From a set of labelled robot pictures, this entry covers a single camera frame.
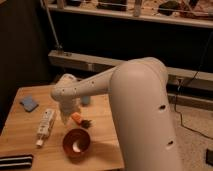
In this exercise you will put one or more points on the metal pole stand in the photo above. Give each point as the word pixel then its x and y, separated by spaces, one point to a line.
pixel 60 3

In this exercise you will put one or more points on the blue sponge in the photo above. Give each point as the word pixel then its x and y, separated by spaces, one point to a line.
pixel 28 103

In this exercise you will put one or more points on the small blue cup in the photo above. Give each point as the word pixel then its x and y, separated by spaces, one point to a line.
pixel 85 100

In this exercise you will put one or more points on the red bowl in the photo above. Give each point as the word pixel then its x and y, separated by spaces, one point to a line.
pixel 76 143

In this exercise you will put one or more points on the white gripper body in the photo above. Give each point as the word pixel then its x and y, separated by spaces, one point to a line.
pixel 67 108

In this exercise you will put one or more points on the white tube bottle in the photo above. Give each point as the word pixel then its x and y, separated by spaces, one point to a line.
pixel 45 126

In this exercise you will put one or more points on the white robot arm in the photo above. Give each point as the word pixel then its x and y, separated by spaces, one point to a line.
pixel 140 111

